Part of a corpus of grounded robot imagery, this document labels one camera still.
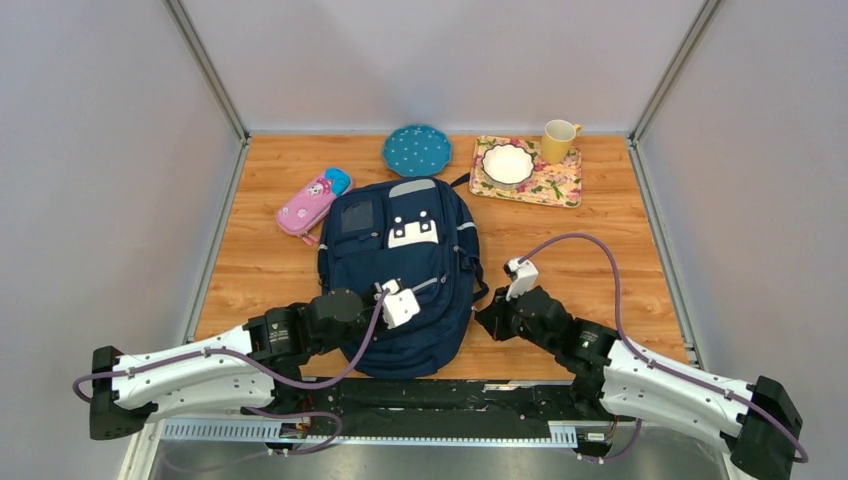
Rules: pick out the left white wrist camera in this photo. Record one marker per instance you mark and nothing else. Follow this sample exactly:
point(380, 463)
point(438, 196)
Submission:
point(399, 304)

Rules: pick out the blue polka dot plate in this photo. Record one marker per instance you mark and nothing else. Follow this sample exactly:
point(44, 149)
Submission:
point(417, 150)

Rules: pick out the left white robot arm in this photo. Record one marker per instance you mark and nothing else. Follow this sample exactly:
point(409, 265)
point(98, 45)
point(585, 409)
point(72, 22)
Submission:
point(255, 365)

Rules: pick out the white scalloped bowl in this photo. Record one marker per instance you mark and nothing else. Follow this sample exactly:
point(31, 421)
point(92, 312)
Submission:
point(507, 166)

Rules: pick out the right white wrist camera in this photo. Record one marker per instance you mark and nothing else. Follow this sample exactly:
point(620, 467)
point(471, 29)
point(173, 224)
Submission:
point(522, 274)

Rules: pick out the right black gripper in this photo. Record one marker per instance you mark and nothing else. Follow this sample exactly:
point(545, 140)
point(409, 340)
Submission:
point(493, 317)

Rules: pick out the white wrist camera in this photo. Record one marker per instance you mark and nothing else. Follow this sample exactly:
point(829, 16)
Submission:
point(399, 304)
point(522, 274)

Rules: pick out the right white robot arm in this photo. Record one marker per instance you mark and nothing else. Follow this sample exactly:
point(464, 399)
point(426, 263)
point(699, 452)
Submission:
point(755, 424)

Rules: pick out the yellow ceramic mug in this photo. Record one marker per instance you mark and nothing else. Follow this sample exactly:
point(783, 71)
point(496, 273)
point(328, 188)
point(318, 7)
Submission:
point(557, 139)

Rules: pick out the pink cartoon pencil case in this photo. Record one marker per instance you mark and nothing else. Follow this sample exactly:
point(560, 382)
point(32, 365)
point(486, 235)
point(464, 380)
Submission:
point(305, 209)

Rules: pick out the navy blue student backpack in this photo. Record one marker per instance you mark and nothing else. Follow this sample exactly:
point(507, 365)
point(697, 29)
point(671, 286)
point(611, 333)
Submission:
point(420, 233)

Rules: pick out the floral rectangular tray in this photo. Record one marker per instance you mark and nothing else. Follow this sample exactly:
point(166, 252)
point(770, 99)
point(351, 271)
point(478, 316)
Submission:
point(557, 184)

